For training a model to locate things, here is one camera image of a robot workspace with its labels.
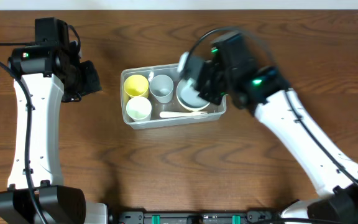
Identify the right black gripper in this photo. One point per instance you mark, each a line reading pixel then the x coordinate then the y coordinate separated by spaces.
pixel 209 94

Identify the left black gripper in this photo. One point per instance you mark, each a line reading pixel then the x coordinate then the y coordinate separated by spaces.
pixel 95 84

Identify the clear plastic container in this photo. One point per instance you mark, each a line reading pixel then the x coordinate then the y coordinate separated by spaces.
pixel 212 112

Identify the grey plastic cup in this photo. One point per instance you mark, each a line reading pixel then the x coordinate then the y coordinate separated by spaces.
pixel 161 87

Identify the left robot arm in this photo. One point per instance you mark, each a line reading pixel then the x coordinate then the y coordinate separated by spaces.
pixel 45 76

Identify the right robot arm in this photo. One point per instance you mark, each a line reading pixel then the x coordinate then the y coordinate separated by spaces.
pixel 269 98

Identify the yellow plastic cup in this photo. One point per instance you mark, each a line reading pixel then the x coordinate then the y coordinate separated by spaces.
pixel 136 85

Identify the yellow plastic bowl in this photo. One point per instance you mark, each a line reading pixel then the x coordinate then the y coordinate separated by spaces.
pixel 194 109

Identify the white plastic bowl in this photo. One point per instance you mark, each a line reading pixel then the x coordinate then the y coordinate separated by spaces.
pixel 202 103

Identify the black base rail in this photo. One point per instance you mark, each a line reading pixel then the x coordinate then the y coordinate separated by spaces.
pixel 252 216

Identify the pink plastic fork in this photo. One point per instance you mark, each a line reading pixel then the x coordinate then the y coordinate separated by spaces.
pixel 173 114

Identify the grey plastic bowl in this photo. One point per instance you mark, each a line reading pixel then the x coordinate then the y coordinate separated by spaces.
pixel 188 97

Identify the green plastic spoon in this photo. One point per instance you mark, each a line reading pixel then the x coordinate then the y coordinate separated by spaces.
pixel 188 90

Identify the white plastic cup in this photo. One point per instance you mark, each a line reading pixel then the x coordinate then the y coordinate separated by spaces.
pixel 139 109

